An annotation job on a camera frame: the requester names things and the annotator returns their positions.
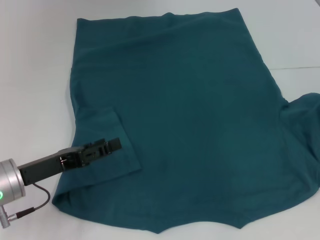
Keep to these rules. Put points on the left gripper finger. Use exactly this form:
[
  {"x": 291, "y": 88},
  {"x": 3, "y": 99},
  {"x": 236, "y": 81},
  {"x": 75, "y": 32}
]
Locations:
[
  {"x": 96, "y": 156},
  {"x": 96, "y": 145}
]

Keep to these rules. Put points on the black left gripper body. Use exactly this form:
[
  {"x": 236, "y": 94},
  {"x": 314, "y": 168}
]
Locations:
[{"x": 40, "y": 168}]

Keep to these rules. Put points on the teal blue t-shirt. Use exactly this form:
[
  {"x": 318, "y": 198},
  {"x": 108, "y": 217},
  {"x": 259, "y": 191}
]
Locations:
[{"x": 187, "y": 100}]

